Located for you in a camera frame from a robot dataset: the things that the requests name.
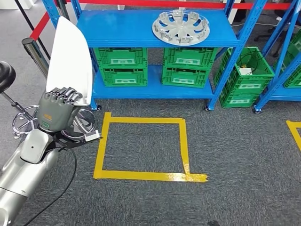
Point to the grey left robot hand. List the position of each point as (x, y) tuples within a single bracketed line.
[(57, 112)]

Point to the white plastic car part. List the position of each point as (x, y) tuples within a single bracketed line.
[(70, 56)]

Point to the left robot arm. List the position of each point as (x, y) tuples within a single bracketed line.
[(21, 174)]

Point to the blue metal shelf rack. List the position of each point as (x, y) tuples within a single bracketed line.
[(287, 95), (122, 29)]

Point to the black round stool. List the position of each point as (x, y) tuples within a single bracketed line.
[(5, 75)]

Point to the red barrier belt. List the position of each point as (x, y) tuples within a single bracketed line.
[(40, 26), (164, 3)]

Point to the dark metal pole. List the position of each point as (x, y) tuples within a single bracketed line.
[(62, 9)]

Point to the yellow floor tape square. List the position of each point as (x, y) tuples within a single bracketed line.
[(290, 124), (141, 175)]

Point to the silver wheel hubcap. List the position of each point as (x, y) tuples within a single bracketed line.
[(181, 30)]

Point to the small white box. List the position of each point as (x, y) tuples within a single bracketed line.
[(245, 71)]

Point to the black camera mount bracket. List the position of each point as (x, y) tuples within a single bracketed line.
[(70, 144)]

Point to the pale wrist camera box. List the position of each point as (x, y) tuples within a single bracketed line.
[(92, 136)]

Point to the chrome stanchion post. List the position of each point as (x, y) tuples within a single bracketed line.
[(35, 54)]

